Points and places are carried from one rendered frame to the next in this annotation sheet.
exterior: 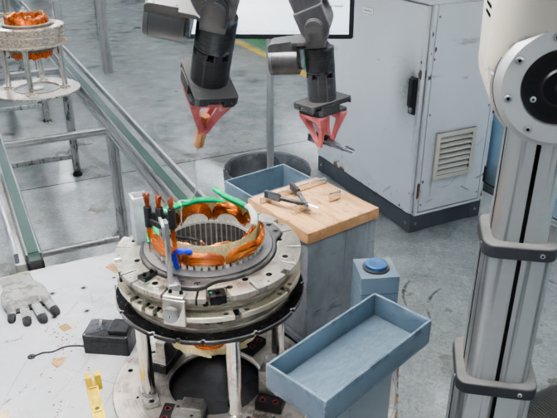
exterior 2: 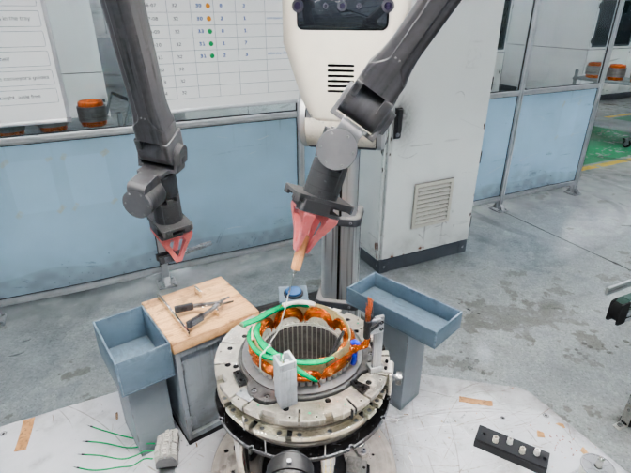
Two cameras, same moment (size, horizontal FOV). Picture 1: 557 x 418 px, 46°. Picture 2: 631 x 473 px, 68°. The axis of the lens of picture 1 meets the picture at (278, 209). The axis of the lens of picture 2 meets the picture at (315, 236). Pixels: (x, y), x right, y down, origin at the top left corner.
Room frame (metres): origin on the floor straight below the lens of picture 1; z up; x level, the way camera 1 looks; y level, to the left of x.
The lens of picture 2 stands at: (0.96, 0.80, 1.67)
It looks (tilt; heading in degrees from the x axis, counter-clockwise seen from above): 26 degrees down; 271
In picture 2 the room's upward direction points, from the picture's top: straight up
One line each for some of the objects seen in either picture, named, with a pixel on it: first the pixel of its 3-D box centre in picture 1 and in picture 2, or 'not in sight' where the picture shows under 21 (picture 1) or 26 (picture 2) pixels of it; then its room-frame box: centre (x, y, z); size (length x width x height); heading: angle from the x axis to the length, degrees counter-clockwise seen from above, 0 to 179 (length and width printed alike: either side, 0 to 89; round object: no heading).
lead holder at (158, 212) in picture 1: (160, 217); (368, 322); (0.88, 0.18, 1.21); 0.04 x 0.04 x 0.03; 29
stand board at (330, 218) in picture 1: (312, 207); (199, 311); (1.23, -0.07, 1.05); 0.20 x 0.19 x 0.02; 37
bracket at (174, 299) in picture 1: (176, 308); (387, 376); (0.84, 0.16, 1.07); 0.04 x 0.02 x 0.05; 77
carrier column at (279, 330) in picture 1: (278, 321); not in sight; (1.04, 0.00, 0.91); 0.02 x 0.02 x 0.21
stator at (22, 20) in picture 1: (28, 35); not in sight; (3.04, 1.14, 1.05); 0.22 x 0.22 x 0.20
